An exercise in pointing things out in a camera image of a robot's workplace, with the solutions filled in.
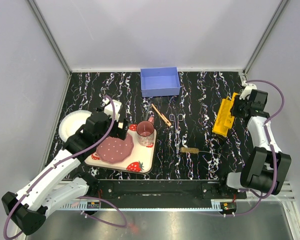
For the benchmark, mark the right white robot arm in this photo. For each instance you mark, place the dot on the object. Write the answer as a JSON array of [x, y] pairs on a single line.
[[267, 166]]

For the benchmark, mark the strawberry pattern tray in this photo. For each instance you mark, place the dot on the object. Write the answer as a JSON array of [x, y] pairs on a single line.
[[140, 161]]

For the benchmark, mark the blue plastic box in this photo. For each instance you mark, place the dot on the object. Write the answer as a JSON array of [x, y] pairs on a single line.
[[159, 82]]

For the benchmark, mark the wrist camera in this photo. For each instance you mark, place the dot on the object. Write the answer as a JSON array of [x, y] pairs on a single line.
[[246, 89], [109, 109]]

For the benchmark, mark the power connector box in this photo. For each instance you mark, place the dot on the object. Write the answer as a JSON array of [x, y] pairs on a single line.
[[93, 205], [229, 206]]

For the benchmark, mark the right power connector box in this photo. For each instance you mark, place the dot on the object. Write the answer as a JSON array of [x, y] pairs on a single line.
[[229, 206]]

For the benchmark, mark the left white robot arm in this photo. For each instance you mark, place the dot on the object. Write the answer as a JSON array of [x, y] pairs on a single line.
[[82, 132]]

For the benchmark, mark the black wire ring stand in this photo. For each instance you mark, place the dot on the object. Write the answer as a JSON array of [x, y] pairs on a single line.
[[218, 143]]

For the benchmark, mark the pink enamel mug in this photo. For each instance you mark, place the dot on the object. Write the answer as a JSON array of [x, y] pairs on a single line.
[[146, 132]]

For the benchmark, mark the yellow test tube rack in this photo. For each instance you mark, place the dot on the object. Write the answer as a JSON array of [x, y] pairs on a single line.
[[224, 120]]

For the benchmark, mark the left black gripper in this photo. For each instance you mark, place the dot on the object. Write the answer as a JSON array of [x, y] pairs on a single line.
[[119, 132]]

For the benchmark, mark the pink dotted plate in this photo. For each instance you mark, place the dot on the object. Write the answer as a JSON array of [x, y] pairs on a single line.
[[114, 150]]

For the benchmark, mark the left power connector box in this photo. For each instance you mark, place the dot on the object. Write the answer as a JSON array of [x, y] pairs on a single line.
[[93, 205]]

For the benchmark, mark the wooden test tube clamp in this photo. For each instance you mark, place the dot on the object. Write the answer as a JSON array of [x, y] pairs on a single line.
[[164, 119]]

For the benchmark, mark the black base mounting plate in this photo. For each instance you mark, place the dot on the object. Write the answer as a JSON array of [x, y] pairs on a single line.
[[206, 189]]

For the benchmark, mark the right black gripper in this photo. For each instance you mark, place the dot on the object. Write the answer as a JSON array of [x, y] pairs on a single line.
[[233, 110]]

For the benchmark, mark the test tube brush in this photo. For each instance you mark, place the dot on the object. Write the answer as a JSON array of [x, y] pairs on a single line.
[[196, 151]]

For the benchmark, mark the metal crucible tongs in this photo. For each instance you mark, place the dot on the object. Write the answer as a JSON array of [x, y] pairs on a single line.
[[176, 120]]

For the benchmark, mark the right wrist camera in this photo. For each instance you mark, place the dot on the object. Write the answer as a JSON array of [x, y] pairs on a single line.
[[246, 89]]

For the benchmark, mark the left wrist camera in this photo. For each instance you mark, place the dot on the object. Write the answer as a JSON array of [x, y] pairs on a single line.
[[109, 109]]

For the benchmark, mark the white paper plate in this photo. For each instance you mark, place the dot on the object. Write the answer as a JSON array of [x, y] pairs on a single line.
[[72, 122]]

